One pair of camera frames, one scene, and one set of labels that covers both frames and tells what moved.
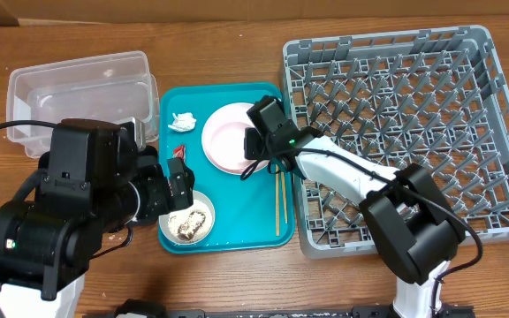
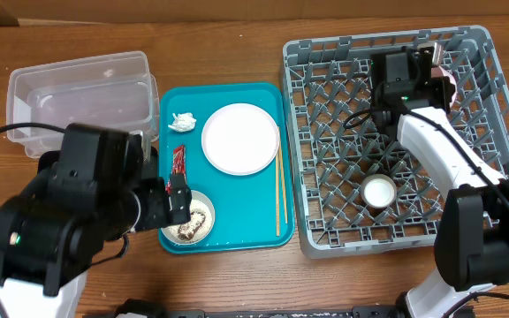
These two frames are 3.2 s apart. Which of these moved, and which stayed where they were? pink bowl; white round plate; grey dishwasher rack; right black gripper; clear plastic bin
Moved: pink bowl; right black gripper
Stayed: white round plate; clear plastic bin; grey dishwasher rack
